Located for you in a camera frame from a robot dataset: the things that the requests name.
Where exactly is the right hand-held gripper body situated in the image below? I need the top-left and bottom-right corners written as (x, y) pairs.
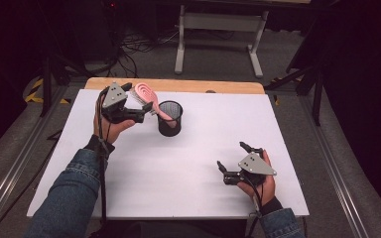
top-left (223, 149), bottom-right (278, 187)

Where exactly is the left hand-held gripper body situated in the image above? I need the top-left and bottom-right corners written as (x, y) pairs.
top-left (100, 81), bottom-right (146, 124)

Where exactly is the pink hairbrush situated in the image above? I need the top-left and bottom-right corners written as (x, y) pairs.
top-left (129, 82), bottom-right (179, 129)

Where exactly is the black mesh pen holder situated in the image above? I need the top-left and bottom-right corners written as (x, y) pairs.
top-left (155, 100), bottom-right (184, 138)

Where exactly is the person's right hand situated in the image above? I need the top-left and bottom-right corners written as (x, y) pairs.
top-left (236, 149), bottom-right (277, 208)

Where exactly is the person's left hand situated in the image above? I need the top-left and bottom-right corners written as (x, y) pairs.
top-left (93, 95), bottom-right (137, 145)

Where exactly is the wooden table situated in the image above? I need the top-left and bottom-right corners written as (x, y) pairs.
top-left (83, 76), bottom-right (266, 95)

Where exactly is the yellow black hazard tape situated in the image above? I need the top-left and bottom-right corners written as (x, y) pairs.
top-left (270, 75), bottom-right (305, 107)
top-left (24, 77), bottom-right (71, 105)

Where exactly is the white board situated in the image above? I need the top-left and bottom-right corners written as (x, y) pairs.
top-left (26, 88), bottom-right (311, 221)

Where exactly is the black tripod stand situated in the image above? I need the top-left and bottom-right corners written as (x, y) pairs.
top-left (39, 53), bottom-right (92, 118)
top-left (264, 60), bottom-right (325, 127)

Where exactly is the white metal stand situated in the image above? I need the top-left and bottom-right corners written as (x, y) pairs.
top-left (174, 4), bottom-right (270, 79)

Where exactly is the right hand-held gripper cable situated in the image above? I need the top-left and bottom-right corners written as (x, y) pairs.
top-left (242, 173), bottom-right (266, 238)

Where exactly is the hand-held gripper cable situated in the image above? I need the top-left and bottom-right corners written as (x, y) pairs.
top-left (242, 173), bottom-right (266, 238)
top-left (95, 86), bottom-right (111, 238)

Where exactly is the bundle of black floor cables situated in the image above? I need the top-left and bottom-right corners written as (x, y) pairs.
top-left (105, 29), bottom-right (182, 79)

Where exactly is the aluminium floor rail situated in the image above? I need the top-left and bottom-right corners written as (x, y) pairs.
top-left (0, 84), bottom-right (67, 234)
top-left (298, 94), bottom-right (375, 238)

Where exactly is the left hand-held gripper cable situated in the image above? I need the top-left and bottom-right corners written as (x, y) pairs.
top-left (95, 86), bottom-right (111, 238)

